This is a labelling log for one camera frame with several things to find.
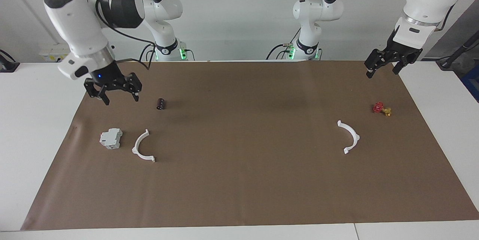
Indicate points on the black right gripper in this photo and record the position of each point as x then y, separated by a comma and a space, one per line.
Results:
110, 81

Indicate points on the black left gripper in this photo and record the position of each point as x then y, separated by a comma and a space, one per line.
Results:
396, 53

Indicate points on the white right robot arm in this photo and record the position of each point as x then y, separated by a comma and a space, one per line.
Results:
75, 19

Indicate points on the black cylindrical capacitor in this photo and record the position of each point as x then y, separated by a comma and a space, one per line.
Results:
161, 104

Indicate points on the grey circuit breaker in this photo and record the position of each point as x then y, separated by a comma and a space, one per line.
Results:
110, 139

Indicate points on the black stand pole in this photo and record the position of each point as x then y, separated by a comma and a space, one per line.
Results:
454, 55

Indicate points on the blue box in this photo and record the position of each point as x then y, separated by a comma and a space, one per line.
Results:
472, 83

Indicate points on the black desk clamp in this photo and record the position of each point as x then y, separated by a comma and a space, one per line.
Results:
7, 66

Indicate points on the brown paper table mat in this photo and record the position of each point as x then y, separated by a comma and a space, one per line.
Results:
239, 187

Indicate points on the white wall socket box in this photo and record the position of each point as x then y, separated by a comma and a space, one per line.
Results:
50, 55

